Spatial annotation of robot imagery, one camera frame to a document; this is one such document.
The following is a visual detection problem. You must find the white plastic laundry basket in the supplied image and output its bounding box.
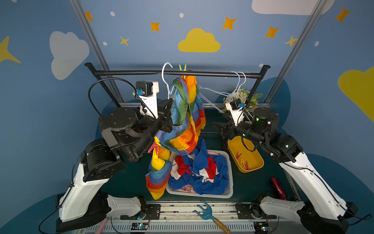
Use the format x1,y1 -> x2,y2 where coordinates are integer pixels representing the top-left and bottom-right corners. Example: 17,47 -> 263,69
166,149 -> 233,199

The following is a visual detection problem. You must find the green clothespin rainbow jacket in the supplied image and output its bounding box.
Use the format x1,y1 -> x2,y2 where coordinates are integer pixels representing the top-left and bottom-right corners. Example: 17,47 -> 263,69
179,64 -> 187,71

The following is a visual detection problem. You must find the purple silicone spatula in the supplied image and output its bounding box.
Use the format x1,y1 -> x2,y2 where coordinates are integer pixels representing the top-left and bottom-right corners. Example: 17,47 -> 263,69
94,219 -> 108,234

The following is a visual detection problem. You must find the rainbow striped jacket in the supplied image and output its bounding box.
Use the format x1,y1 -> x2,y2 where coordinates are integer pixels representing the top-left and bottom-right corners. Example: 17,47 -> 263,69
146,76 -> 206,200

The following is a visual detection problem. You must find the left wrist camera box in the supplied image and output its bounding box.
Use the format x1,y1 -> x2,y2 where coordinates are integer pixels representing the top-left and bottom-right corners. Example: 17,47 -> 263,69
135,81 -> 159,119

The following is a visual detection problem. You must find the artificial white flowers plant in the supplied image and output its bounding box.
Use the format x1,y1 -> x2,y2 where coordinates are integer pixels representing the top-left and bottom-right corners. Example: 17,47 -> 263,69
223,88 -> 263,112

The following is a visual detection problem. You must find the pink clothespin rainbow jacket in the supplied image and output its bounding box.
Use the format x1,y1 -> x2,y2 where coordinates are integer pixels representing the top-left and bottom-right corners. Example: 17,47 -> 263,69
148,141 -> 160,155

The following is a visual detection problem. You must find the pink kids jacket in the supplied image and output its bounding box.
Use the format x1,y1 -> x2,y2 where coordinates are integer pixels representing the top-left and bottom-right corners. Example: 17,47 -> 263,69
176,185 -> 195,193

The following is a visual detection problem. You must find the yellow plastic tray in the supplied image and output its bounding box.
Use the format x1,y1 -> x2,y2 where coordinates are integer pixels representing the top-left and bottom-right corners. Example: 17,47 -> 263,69
228,136 -> 265,174

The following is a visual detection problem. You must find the blue red white jacket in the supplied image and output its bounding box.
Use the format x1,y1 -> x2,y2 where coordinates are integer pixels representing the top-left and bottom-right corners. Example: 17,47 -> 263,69
168,138 -> 228,195

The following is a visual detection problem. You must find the blue garden fork tool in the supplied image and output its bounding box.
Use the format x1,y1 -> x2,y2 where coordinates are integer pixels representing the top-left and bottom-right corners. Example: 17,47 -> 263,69
193,199 -> 231,234

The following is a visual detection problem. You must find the yellow clothespin top blue jacket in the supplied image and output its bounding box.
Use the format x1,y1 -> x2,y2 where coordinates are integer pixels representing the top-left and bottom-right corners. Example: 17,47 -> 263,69
240,157 -> 246,165

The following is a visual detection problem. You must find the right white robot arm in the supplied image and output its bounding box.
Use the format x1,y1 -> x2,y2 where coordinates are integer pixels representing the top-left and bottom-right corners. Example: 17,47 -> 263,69
212,107 -> 358,234

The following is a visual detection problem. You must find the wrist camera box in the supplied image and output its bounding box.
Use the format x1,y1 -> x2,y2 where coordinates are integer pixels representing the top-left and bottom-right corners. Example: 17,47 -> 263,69
135,81 -> 159,119
225,98 -> 245,126

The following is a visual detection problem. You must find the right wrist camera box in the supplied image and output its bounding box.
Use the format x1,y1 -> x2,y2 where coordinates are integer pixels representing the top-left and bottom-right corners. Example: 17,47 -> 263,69
225,98 -> 245,126

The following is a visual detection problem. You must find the black clothes rack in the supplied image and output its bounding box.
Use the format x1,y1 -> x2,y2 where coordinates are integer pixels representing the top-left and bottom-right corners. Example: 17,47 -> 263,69
84,62 -> 271,107

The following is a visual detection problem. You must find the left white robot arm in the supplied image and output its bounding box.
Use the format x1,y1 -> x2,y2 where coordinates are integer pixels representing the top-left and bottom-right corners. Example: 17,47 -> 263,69
56,98 -> 173,234

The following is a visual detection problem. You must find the white wire hanger pink jacket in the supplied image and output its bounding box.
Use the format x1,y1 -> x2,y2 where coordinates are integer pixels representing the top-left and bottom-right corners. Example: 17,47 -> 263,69
199,71 -> 262,120

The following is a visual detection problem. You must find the white hanger rainbow jacket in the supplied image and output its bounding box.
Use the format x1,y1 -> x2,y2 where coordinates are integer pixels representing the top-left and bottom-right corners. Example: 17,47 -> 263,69
161,62 -> 174,99

